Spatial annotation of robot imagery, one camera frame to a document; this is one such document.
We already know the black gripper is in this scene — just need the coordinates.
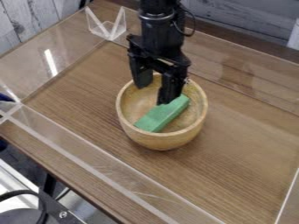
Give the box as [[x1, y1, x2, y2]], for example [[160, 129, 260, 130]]
[[126, 12, 190, 105]]

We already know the green rectangular block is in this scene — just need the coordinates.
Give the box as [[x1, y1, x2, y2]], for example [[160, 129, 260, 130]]
[[134, 94, 190, 133]]

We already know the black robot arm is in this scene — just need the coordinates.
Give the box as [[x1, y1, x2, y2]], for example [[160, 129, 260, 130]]
[[125, 0, 194, 105]]

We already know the brown wooden bowl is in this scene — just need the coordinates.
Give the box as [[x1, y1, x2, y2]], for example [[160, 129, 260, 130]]
[[116, 73, 208, 151]]

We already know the black table leg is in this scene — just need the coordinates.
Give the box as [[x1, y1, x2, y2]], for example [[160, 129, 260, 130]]
[[42, 174, 57, 197]]

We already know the clear acrylic corner bracket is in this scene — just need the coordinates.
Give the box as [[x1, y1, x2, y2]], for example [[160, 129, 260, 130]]
[[84, 7, 126, 42]]

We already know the clear acrylic enclosure wall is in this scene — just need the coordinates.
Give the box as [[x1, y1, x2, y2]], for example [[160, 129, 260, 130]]
[[0, 1, 299, 224]]

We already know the black cable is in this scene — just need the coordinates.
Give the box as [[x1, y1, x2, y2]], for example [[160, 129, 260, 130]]
[[0, 189, 50, 224]]

